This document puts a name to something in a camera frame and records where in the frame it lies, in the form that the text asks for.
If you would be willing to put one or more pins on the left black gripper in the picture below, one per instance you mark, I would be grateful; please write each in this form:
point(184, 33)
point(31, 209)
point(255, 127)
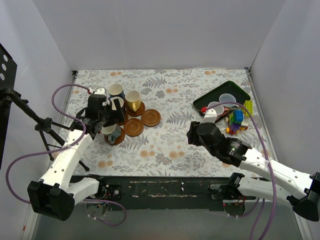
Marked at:
point(116, 110)

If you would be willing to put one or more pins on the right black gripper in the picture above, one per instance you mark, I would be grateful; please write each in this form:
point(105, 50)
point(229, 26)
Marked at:
point(191, 135)

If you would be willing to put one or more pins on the green mug back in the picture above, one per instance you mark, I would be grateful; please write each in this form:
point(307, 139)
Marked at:
point(108, 129)

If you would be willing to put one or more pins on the black mug white inside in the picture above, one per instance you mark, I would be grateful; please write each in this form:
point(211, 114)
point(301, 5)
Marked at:
point(118, 109)

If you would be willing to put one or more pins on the dark wooden coaster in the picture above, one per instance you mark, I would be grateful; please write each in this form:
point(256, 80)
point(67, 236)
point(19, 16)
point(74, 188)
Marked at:
point(117, 140)

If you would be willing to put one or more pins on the cream mug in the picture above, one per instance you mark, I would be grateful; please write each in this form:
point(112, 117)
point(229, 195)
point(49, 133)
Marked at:
point(133, 99)

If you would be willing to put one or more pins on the blue mug white inside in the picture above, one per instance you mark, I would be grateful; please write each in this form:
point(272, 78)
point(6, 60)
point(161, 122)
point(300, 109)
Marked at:
point(116, 90)

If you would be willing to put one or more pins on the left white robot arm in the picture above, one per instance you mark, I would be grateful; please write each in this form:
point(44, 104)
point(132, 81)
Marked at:
point(64, 165)

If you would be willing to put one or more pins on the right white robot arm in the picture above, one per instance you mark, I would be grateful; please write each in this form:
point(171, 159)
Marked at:
point(291, 187)

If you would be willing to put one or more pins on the pink floral mug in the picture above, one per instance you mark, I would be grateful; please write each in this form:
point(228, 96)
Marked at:
point(220, 110)

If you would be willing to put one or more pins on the colourful toy pile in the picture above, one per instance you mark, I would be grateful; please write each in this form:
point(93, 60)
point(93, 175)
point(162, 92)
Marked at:
point(235, 128)

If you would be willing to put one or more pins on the blue toy block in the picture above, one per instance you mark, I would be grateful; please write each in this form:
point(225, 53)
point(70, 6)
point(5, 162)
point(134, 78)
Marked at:
point(238, 116)

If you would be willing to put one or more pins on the light blue mug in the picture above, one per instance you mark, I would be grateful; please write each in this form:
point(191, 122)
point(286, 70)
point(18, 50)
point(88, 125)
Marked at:
point(228, 100)

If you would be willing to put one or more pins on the floral table mat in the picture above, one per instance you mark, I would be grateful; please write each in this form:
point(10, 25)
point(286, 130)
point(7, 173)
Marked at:
point(162, 150)

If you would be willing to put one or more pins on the yellow green toy block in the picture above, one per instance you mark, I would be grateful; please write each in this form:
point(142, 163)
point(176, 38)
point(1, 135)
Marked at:
point(248, 108)

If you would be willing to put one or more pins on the black tray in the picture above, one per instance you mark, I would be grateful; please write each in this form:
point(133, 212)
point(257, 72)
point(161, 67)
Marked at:
point(228, 87)

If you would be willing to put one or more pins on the black tripod stand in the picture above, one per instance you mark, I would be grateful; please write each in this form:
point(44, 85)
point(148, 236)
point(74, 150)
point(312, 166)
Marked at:
point(42, 125)

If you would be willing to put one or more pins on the black perforated panel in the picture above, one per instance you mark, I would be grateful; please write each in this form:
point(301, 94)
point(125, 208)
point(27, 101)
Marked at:
point(8, 70)

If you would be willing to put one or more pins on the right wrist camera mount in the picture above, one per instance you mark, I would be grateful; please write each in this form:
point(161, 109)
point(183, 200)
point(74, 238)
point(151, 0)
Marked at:
point(210, 115)

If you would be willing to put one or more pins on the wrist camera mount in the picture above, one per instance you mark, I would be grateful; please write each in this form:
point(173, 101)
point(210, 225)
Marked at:
point(102, 91)
point(210, 115)

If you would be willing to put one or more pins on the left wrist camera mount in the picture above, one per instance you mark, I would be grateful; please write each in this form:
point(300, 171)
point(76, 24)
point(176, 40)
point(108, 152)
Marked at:
point(102, 91)

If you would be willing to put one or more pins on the aluminium frame rail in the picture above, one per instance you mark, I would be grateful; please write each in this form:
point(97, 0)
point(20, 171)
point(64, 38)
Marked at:
point(27, 225)

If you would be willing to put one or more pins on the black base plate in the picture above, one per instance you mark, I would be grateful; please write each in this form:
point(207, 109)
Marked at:
point(172, 193)

